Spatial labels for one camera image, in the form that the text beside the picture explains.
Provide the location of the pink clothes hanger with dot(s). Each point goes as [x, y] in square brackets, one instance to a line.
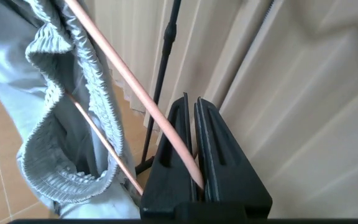
[132, 87]

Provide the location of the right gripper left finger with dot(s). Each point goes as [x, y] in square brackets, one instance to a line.
[172, 174]

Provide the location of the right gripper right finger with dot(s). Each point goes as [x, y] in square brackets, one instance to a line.
[232, 180]

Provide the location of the beige curtain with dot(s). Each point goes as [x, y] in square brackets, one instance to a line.
[291, 93]

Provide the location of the black clothes rack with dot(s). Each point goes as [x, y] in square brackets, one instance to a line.
[166, 40]

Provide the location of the pale grey shorts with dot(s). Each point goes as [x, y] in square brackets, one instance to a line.
[8, 62]

